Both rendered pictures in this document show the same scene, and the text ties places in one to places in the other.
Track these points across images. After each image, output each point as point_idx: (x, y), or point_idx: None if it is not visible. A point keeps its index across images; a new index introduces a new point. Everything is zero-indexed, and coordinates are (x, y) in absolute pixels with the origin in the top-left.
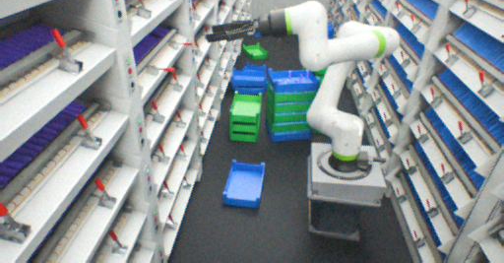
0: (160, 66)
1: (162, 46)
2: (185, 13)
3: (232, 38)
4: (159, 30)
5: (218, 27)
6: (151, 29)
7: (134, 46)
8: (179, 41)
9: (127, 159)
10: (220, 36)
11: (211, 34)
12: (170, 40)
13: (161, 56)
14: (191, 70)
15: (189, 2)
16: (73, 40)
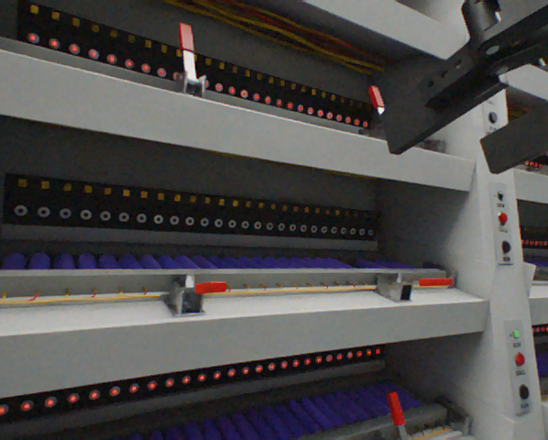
0: (257, 307)
1: (341, 279)
2: (477, 221)
3: (527, 0)
4: (389, 265)
5: (515, 129)
6: (199, 137)
7: (246, 258)
8: (437, 296)
9: None
10: (442, 69)
11: (404, 99)
12: (384, 273)
13: (310, 296)
14: (505, 428)
15: (500, 199)
16: None
